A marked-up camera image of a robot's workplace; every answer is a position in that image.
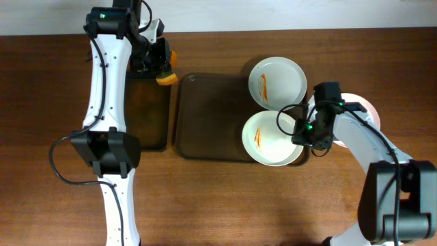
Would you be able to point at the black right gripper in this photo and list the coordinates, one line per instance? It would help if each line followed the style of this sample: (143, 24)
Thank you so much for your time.
(302, 137)

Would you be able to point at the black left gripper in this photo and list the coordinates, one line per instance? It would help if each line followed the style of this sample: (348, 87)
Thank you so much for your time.
(161, 55)

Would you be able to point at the orange green scrub sponge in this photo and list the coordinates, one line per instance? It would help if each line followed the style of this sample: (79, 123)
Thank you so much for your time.
(167, 76)

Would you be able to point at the white plate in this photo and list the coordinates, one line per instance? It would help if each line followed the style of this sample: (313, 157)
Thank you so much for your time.
(276, 82)
(265, 143)

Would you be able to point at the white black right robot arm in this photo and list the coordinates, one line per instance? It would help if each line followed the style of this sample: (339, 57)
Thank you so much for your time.
(398, 201)

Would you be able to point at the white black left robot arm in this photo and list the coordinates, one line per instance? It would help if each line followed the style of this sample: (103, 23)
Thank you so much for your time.
(119, 45)

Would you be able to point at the black water basin tray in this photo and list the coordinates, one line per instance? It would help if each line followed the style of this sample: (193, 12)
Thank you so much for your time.
(146, 111)

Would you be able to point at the dark brown serving tray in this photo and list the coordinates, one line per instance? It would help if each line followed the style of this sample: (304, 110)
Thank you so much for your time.
(213, 109)

